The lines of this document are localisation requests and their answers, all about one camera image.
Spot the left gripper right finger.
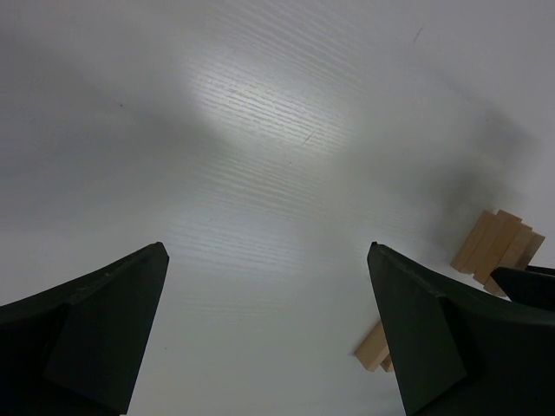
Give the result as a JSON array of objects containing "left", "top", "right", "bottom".
[{"left": 367, "top": 242, "right": 554, "bottom": 415}]

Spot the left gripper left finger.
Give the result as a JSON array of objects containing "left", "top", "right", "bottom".
[{"left": 1, "top": 242, "right": 169, "bottom": 415}]

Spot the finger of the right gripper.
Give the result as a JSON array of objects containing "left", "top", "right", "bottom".
[{"left": 491, "top": 265, "right": 555, "bottom": 310}]

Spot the wood block five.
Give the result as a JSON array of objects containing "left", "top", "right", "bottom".
[{"left": 494, "top": 225, "right": 545, "bottom": 270}]

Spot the wood block three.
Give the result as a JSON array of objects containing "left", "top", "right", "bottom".
[{"left": 381, "top": 354, "right": 394, "bottom": 373}]

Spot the wood block one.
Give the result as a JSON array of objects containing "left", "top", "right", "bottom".
[{"left": 450, "top": 210, "right": 495, "bottom": 274}]

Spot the wood block four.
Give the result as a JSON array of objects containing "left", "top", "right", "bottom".
[{"left": 354, "top": 321, "right": 391, "bottom": 372}]

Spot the wood block two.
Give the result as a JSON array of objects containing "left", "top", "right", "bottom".
[{"left": 473, "top": 210, "right": 522, "bottom": 285}]

